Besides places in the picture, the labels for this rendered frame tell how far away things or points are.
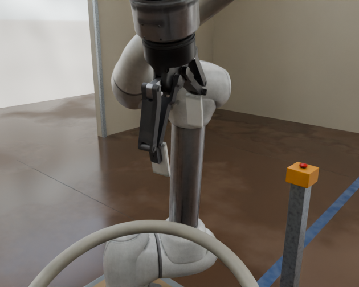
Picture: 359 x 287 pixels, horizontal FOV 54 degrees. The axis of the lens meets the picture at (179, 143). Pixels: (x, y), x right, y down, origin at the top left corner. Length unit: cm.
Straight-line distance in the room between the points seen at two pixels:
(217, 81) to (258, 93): 656
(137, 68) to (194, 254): 69
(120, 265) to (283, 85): 633
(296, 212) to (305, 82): 527
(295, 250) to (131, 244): 110
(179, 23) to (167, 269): 93
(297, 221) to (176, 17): 163
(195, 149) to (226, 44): 687
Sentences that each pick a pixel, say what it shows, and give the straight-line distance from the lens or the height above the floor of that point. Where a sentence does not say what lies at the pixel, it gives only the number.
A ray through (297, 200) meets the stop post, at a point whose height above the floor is 91.
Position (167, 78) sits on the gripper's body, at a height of 168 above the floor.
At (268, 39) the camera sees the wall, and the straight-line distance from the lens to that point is 734.
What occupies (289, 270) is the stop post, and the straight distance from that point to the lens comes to 214.
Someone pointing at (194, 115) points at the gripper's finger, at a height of 160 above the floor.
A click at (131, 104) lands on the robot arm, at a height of 156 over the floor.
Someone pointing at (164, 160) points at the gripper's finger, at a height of 155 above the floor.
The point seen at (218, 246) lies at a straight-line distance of 77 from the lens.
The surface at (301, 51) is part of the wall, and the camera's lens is 706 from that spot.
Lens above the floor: 175
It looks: 18 degrees down
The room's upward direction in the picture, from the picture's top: straight up
